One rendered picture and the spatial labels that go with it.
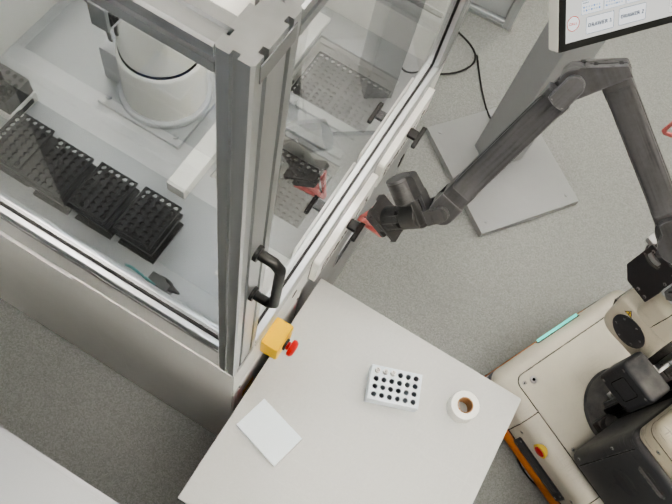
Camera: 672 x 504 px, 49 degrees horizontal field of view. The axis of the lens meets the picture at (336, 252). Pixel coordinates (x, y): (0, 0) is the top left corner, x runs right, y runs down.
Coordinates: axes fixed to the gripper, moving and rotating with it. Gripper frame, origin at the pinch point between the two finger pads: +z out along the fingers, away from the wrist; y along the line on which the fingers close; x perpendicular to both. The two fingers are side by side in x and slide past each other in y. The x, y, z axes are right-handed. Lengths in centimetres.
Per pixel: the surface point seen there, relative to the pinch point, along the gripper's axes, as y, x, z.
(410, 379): -29.8, 24.8, -9.1
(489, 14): -41, -166, 73
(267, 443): -15, 55, 6
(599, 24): -14, -84, -25
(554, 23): -5, -75, -19
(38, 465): 55, 85, -65
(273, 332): 2.7, 36.2, 1.4
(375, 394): -26.2, 32.1, -5.0
